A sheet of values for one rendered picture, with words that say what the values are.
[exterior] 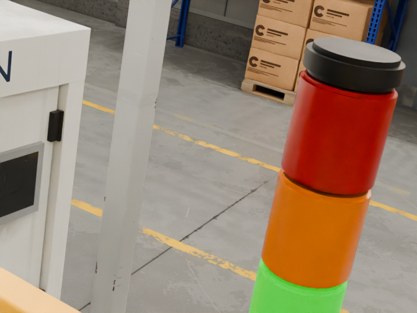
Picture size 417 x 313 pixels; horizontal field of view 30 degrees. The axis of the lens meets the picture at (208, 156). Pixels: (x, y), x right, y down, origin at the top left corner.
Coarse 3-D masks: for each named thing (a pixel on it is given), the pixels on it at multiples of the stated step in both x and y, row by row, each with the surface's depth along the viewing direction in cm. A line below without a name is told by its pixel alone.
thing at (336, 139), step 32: (320, 96) 38; (352, 96) 37; (384, 96) 38; (320, 128) 38; (352, 128) 38; (384, 128) 38; (288, 160) 40; (320, 160) 38; (352, 160) 38; (352, 192) 39
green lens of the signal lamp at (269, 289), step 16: (256, 288) 43; (272, 288) 42; (288, 288) 41; (304, 288) 41; (336, 288) 42; (256, 304) 43; (272, 304) 42; (288, 304) 41; (304, 304) 41; (320, 304) 41; (336, 304) 42
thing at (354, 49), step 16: (320, 48) 38; (336, 48) 38; (352, 48) 39; (368, 48) 39; (384, 48) 40; (304, 64) 39; (320, 64) 37; (336, 64) 37; (352, 64) 37; (368, 64) 37; (384, 64) 37; (400, 64) 38; (336, 80) 37; (352, 80) 37; (368, 80) 37; (384, 80) 37; (400, 80) 38
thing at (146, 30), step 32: (160, 0) 292; (128, 32) 299; (160, 32) 299; (128, 64) 302; (160, 64) 306; (128, 96) 306; (128, 128) 310; (128, 160) 314; (128, 192) 318; (128, 224) 327; (128, 256) 336; (96, 288) 340; (128, 288) 345
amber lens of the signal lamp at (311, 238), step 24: (288, 192) 40; (312, 192) 39; (288, 216) 40; (312, 216) 39; (336, 216) 39; (360, 216) 40; (264, 240) 43; (288, 240) 40; (312, 240) 40; (336, 240) 40; (288, 264) 41; (312, 264) 40; (336, 264) 40
